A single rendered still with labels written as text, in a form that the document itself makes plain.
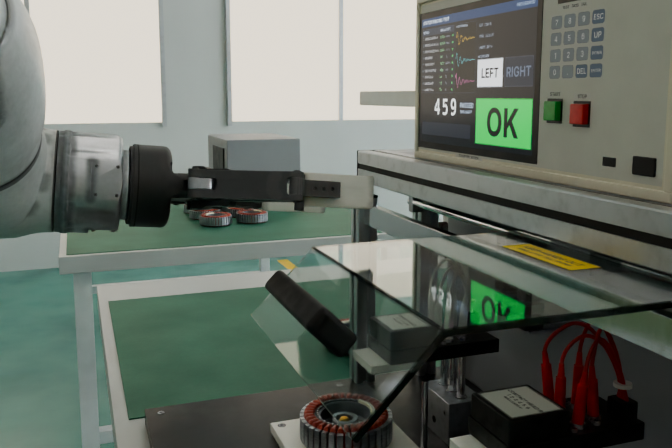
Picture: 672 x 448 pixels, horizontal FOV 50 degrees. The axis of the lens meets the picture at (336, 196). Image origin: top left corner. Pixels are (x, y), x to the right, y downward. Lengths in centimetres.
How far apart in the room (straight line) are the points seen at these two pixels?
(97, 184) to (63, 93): 461
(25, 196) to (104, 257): 154
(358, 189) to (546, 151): 19
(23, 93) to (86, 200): 16
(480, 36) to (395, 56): 497
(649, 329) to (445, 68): 43
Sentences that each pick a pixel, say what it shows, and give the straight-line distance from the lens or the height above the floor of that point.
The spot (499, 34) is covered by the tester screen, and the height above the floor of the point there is 126.
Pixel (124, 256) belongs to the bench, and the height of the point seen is 74.
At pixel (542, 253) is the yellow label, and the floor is 107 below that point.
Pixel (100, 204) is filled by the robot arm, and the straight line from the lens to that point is 63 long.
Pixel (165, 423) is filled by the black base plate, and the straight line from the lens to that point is 101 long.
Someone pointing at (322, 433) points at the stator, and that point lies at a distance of 86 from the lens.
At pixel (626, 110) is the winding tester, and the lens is 63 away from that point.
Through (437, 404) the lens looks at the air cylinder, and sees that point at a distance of 95.
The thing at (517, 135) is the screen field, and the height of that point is 116.
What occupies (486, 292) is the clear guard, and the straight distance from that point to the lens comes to 50.
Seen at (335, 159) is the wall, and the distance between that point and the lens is 560.
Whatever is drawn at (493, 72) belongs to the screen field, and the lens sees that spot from 79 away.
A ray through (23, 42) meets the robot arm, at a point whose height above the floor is 123.
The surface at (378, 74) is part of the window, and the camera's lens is 571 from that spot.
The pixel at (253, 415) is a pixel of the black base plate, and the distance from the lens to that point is 101.
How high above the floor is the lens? 120
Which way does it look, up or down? 8 degrees down
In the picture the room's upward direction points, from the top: straight up
